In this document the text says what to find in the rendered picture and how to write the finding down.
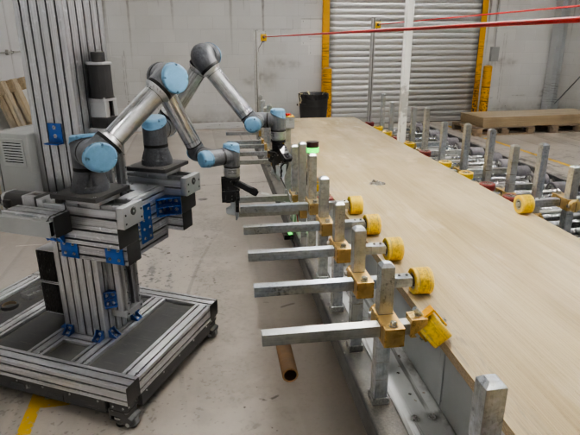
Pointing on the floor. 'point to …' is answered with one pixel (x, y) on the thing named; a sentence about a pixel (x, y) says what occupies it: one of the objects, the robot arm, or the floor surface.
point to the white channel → (406, 71)
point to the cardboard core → (286, 362)
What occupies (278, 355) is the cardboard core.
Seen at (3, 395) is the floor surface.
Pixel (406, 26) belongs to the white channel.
